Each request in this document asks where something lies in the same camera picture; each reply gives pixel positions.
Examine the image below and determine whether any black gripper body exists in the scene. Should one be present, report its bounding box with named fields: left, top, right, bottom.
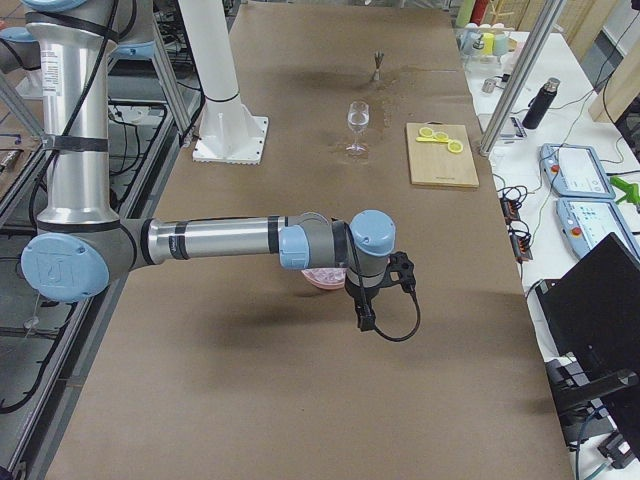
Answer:
left=384, top=251, right=416, bottom=294

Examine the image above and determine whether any steel measuring jigger cup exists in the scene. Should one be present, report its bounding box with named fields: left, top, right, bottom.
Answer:
left=372, top=50, right=385, bottom=82

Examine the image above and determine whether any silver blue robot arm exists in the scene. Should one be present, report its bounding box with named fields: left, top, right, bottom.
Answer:
left=21, top=1, right=416, bottom=309

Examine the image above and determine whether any pink bowl of ice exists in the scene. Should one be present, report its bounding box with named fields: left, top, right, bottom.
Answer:
left=301, top=268, right=346, bottom=291

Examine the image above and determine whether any clear wine glass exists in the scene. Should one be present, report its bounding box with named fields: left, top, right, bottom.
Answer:
left=346, top=100, right=370, bottom=155

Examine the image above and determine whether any bamboo cutting board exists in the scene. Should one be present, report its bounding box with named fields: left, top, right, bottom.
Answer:
left=406, top=123, right=479, bottom=188

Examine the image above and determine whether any lemon slice middle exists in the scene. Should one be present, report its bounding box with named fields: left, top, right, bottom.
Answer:
left=433, top=131, right=450, bottom=142

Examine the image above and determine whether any silver kitchen scale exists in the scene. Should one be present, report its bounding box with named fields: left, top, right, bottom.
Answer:
left=477, top=114, right=527, bottom=142

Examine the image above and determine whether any blue teach pendant near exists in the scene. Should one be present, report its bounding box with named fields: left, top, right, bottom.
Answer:
left=556, top=197, right=639, bottom=259

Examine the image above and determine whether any blue teach pendant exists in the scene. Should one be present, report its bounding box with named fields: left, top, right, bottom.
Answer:
left=556, top=197, right=639, bottom=259
left=539, top=143, right=615, bottom=199

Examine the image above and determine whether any blue teach pendant far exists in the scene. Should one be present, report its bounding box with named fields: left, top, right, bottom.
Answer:
left=539, top=143, right=615, bottom=199

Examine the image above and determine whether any black computer monitor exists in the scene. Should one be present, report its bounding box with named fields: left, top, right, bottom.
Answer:
left=536, top=233, right=639, bottom=454

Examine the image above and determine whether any black water bottle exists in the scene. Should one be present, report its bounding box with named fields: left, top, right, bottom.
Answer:
left=522, top=77, right=561, bottom=130

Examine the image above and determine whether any yellow cup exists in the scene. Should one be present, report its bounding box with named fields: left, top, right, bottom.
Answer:
left=474, top=32, right=495, bottom=56

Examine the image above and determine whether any lemon slice near handle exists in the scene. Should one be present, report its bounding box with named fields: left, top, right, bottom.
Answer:
left=447, top=140, right=464, bottom=154

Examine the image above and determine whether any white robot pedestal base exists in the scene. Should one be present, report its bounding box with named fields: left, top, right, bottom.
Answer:
left=179, top=0, right=269, bottom=165

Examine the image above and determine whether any green handled grabber tool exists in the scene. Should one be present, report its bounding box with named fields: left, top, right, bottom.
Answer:
left=609, top=176, right=640, bottom=209

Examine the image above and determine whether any aluminium frame post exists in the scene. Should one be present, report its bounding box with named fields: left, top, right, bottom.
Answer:
left=479, top=0, right=566, bottom=157

